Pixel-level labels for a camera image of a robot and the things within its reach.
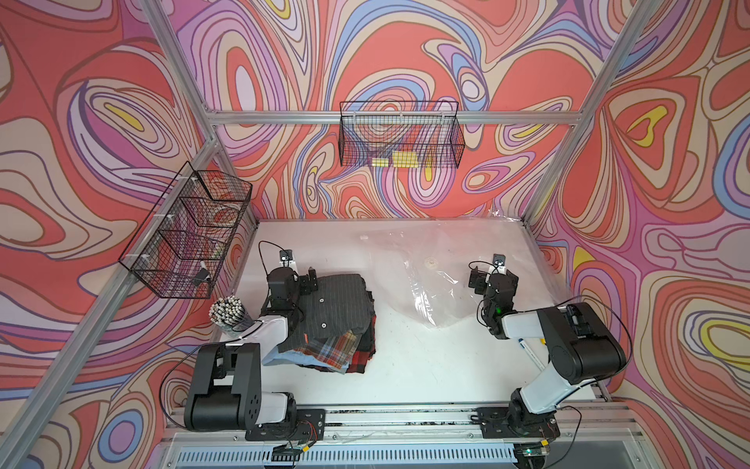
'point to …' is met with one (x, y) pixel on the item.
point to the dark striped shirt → (342, 303)
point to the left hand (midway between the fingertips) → (299, 269)
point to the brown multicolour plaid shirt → (335, 351)
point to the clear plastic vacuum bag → (434, 259)
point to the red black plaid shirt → (365, 350)
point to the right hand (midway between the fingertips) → (492, 275)
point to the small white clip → (362, 237)
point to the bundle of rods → (230, 317)
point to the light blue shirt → (298, 358)
